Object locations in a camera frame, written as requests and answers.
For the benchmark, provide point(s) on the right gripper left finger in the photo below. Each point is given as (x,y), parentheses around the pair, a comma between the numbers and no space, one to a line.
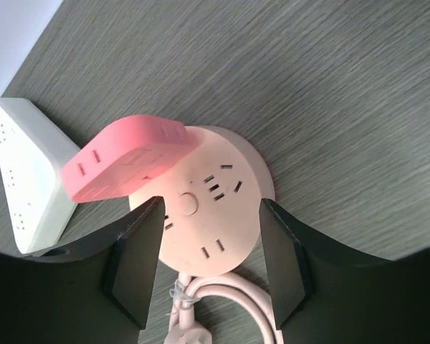
(96,289)

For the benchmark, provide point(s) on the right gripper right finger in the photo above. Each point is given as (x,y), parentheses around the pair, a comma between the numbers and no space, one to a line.
(324,291)

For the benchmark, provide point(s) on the pink round socket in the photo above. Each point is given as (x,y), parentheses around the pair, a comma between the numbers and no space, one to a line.
(212,199)

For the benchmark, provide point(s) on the pink plug adapter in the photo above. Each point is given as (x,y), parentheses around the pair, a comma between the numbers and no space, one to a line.
(124,156)

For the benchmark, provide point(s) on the white triangular socket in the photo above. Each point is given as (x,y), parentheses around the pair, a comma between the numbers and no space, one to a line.
(33,151)

